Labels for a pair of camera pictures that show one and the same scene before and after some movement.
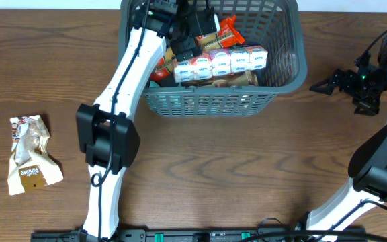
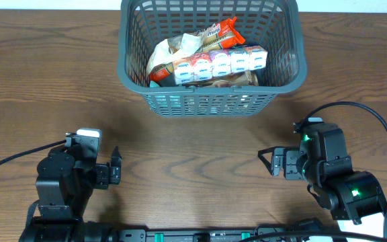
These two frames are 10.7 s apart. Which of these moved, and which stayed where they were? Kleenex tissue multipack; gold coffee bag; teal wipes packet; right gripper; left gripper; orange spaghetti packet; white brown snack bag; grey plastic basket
Moved: teal wipes packet; right gripper; white brown snack bag; left gripper
Stayed: Kleenex tissue multipack; orange spaghetti packet; gold coffee bag; grey plastic basket
